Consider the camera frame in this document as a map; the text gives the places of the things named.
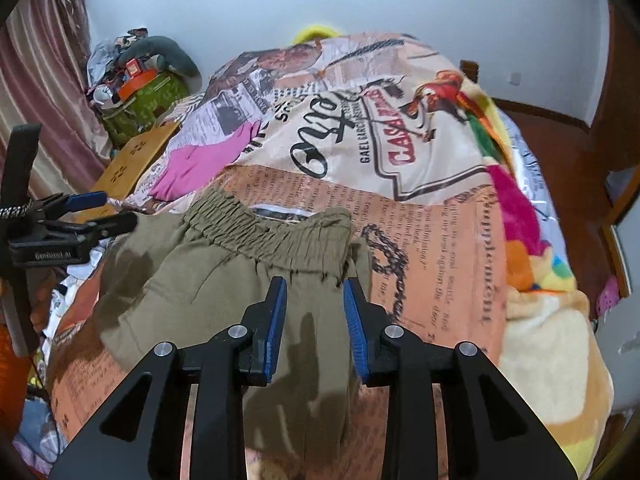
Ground olive green pants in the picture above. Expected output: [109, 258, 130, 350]
[92, 186, 374, 480]

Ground wooden lap desk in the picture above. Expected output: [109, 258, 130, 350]
[73, 122, 180, 223]

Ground green storage basket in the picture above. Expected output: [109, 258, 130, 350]
[98, 70, 189, 148]

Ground pink folded garment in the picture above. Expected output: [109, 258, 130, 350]
[150, 120, 262, 202]

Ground striped red curtain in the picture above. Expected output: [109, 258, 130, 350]
[1, 0, 112, 197]

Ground orange box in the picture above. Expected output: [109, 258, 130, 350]
[118, 70, 157, 101]

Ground white plastic stool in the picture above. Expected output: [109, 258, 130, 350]
[596, 292, 640, 413]

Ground printed newspaper pattern blanket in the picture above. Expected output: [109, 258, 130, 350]
[44, 31, 616, 480]

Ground wooden door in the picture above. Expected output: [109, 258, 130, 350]
[591, 6, 639, 170]

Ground wall power socket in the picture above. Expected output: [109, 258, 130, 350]
[509, 73, 522, 86]

